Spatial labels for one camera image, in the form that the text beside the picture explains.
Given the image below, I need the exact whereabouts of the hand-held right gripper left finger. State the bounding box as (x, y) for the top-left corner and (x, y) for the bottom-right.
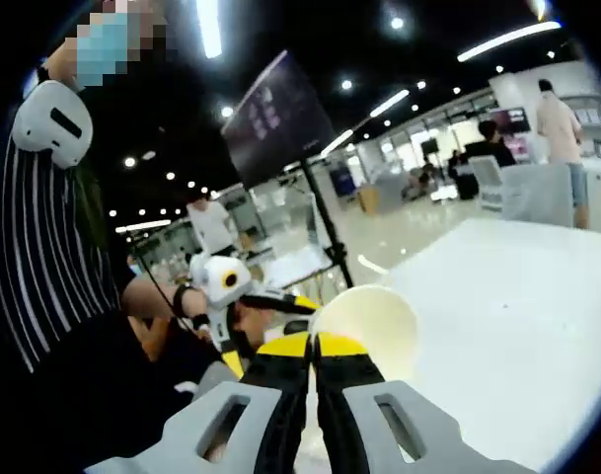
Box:
(85, 331), (314, 474)

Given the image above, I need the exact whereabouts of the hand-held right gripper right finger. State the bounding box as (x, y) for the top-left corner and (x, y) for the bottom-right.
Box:
(313, 331), (538, 474)

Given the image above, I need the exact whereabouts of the black cable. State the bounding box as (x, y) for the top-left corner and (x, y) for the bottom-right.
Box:
(131, 246), (217, 347)

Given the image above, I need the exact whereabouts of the black wristband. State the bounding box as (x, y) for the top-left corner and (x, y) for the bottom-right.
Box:
(172, 281), (195, 320)

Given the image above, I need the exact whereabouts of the small wooden cabinet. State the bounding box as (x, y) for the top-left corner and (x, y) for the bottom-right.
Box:
(356, 187), (380, 216)

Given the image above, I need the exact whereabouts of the white printed paper cup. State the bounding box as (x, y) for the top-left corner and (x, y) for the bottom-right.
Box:
(307, 284), (419, 384)

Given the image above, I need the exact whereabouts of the person's left hand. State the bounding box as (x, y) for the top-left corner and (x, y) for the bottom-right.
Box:
(186, 288), (217, 345)

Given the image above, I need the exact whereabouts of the grey mesh chair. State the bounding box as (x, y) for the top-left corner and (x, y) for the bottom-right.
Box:
(499, 162), (575, 228)

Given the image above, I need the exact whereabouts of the white worn device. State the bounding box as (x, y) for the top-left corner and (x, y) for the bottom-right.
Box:
(11, 79), (94, 170)

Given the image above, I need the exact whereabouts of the straight ceiling light strip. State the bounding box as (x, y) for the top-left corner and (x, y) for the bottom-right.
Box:
(195, 0), (223, 59)

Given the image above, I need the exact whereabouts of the dark screen on tripod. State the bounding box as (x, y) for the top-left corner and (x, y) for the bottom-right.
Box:
(220, 48), (355, 290)

